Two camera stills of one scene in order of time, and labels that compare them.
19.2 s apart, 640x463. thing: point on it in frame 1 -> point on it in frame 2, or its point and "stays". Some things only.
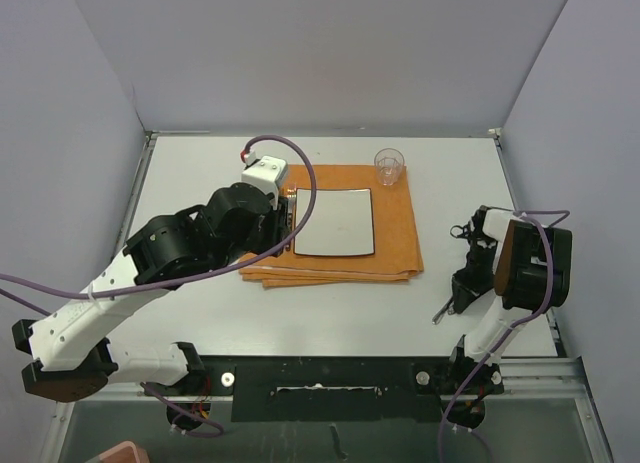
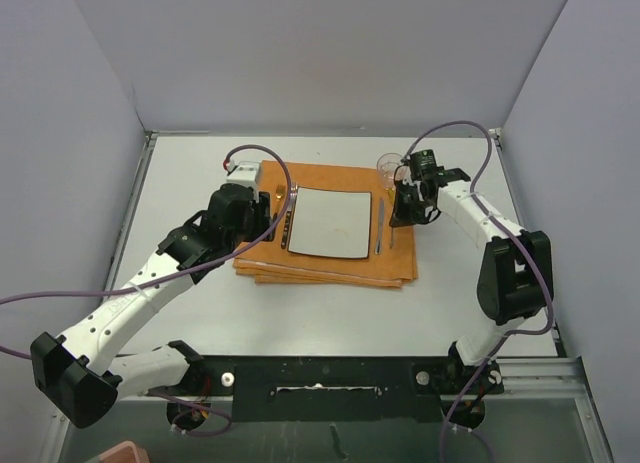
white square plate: (339, 224) stays
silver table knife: (438, 315) -> (381, 224)
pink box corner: (125, 452) stays
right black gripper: (465, 290) -> (400, 217)
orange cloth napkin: (397, 249) stays
